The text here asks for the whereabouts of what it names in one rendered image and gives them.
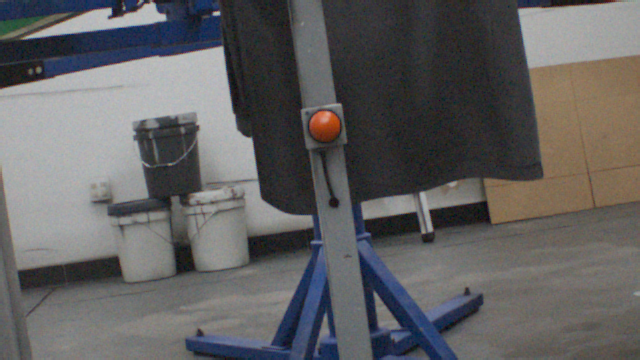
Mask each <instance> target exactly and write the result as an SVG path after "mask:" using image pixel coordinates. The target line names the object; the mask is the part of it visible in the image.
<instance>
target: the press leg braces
mask: <svg viewBox="0 0 640 360"><path fill-rule="evenodd" d="M357 248H358V255H359V263H360V269H361V270H362V272H363V273H364V274H365V275H366V277H367V279H368V280H370V281H371V283H372V284H373V288H374V290H375V292H376V293H377V295H378V297H379V298H380V300H381V301H382V302H383V304H384V305H385V306H387V308H388V309H389V311H390V312H391V313H392V315H393V317H394V318H395V320H396V321H397V323H398V324H399V326H397V327H395V328H393V329H392V330H391V332H394V331H410V333H411V334H412V335H413V337H414V338H415V339H416V340H417V342H418V343H419V344H420V347H421V348H422V350H423V351H424V352H425V354H426V355H427V356H428V358H429V359H430V360H460V359H459V358H458V356H457V355H456V354H455V352H454V351H453V350H452V348H451V347H450V346H448V345H449V344H447V343H446V342H445V340H444V339H443V338H442V337H441V335H440V334H439V333H438V331H437V330H436V329H435V327H434V326H433V324H432V322H431V321H430V320H429V319H428V317H427V316H426V315H425V313H424V312H423V311H422V310H421V308H420V307H418V306H417V304H416V303H415V302H414V301H413V298H412V297H411V296H410V295H409V293H408V292H407V291H406V290H405V288H404V287H403V286H402V284H401V283H400V282H398V281H397V278H396V277H395V276H394V275H393V273H392V272H391V271H390V270H389V269H388V267H387V266H386V265H385V264H384V261H382V260H381V259H380V258H379V256H378V255H377V254H376V253H375V251H374V250H373V249H372V247H371V246H370V244H369V243H368V242H366V241H365V240H362V241H358V242H357ZM329 298H330V288H329V281H328V273H327V267H325V259H324V252H323V246H321V248H320V251H319V255H318V258H317V263H316V264H314V259H313V255H311V257H310V259H309V261H308V264H307V267H306V269H305V271H304V273H303V275H302V278H301V280H300V283H299V285H298V287H296V289H295V291H294V293H293V297H292V299H291V301H290V303H289V305H288V307H287V310H286V312H285V315H284V317H283V319H282V321H280V323H281V324H279V326H278V328H277V330H276V332H275V335H274V338H273V340H272V342H271V344H269V345H265V346H261V348H265V349H273V350H281V351H284V350H288V349H291V352H290V356H289V360H313V357H314V353H315V349H316V345H317V341H318V338H319V334H320V329H321V325H322V322H323V318H324V314H325V310H327V306H328V302H329ZM293 340H294V342H293Z"/></svg>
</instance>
